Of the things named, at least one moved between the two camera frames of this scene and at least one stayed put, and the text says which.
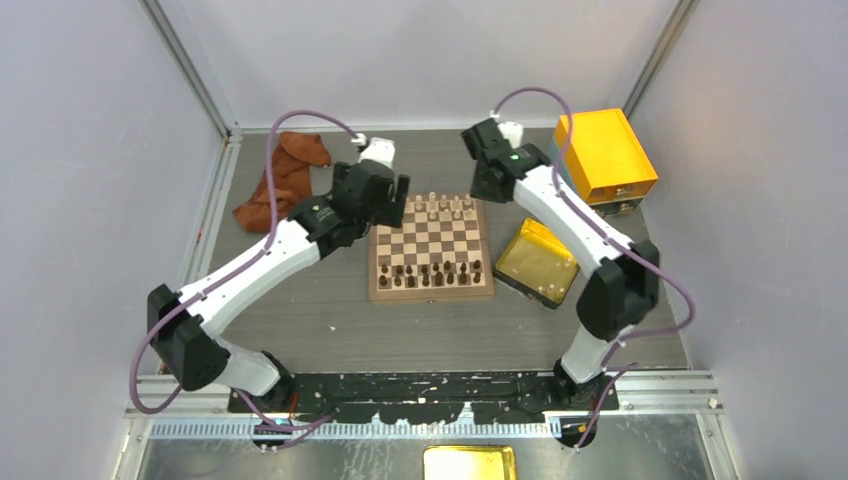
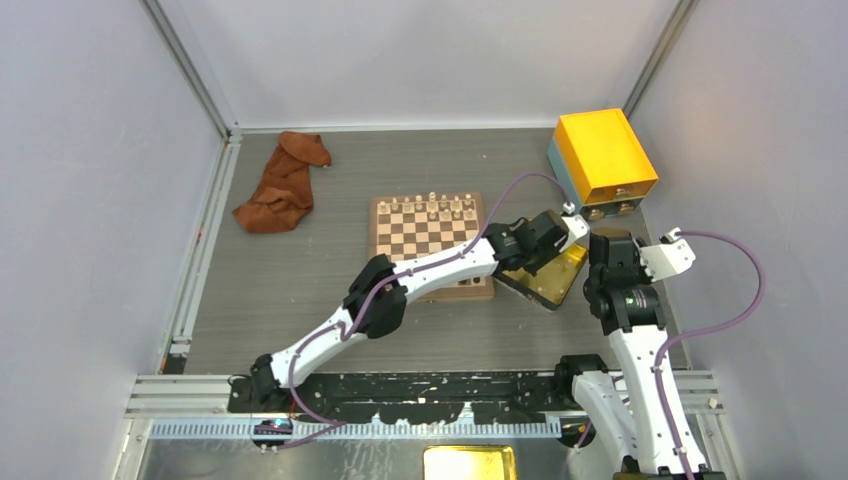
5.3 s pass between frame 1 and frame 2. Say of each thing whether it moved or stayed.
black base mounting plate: stayed
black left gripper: moved
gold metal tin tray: stayed
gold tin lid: stayed
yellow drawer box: stayed
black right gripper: moved
